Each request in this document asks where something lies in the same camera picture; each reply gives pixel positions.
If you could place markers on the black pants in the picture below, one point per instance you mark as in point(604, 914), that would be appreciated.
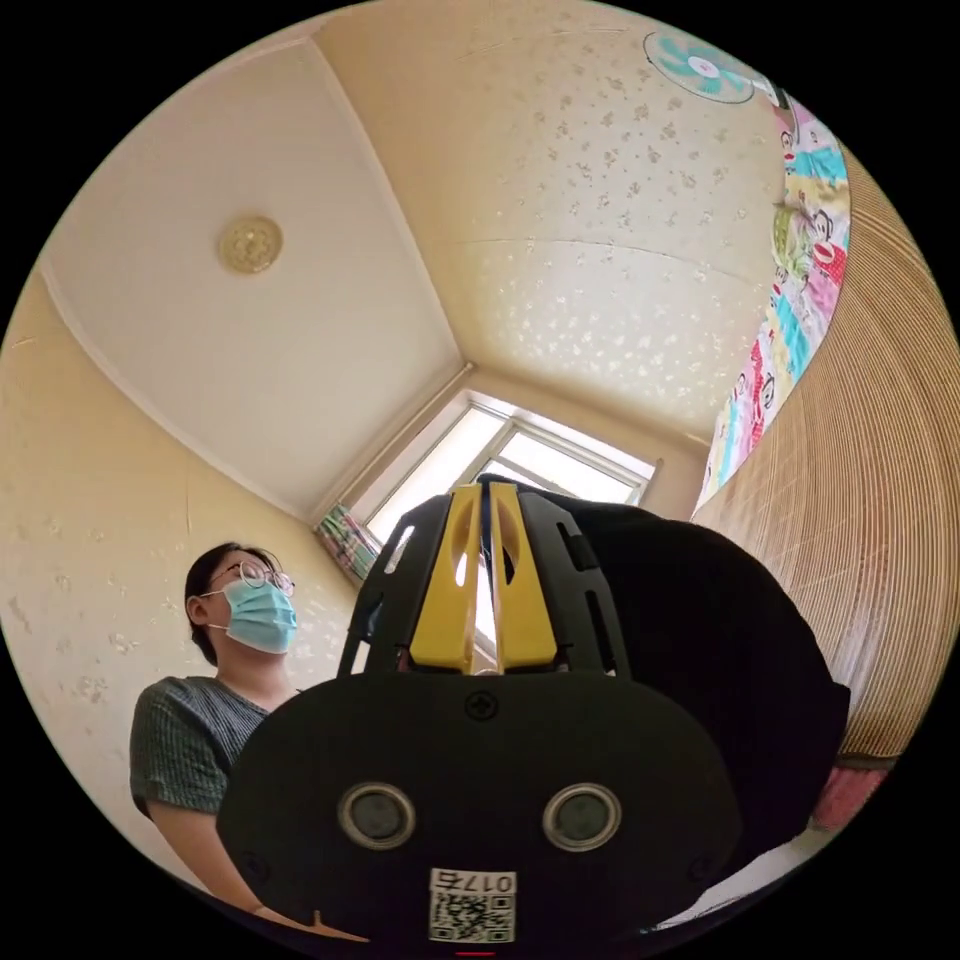
point(712, 637)

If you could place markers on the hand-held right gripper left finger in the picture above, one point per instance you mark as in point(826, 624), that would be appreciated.
point(439, 615)

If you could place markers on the bed with woven mat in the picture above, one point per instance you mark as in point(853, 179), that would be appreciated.
point(870, 450)

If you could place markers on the plaid curtain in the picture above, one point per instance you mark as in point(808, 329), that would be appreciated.
point(345, 541)

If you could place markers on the white and teal fan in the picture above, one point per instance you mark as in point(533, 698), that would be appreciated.
point(701, 67)

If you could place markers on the round ceiling lamp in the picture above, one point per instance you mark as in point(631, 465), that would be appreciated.
point(251, 244)

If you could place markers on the window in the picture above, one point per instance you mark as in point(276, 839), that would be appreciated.
point(559, 465)

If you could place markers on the person's body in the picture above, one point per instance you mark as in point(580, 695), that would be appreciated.
point(187, 735)

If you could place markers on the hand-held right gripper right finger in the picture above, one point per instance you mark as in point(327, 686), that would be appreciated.
point(525, 622)

